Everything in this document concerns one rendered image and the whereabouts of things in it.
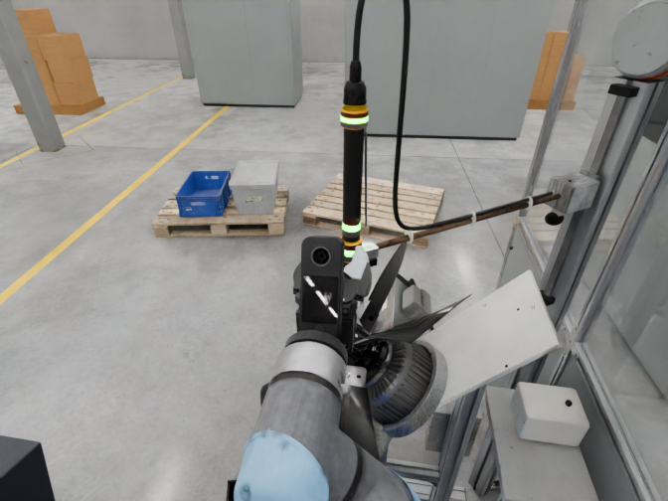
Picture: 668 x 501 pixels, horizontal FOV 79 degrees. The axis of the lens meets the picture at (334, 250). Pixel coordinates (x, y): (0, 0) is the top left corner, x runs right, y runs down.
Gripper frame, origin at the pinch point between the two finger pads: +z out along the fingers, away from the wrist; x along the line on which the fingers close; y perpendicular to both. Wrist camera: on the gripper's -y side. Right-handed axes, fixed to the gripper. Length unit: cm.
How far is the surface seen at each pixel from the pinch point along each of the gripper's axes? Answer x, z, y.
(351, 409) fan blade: 1.8, 5.9, 47.0
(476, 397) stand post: 34, 24, 61
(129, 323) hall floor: -166, 130, 166
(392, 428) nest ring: 12, 12, 61
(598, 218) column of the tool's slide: 60, 53, 19
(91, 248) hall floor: -255, 212, 167
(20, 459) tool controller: -58, -18, 42
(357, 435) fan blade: 3.9, -0.6, 46.3
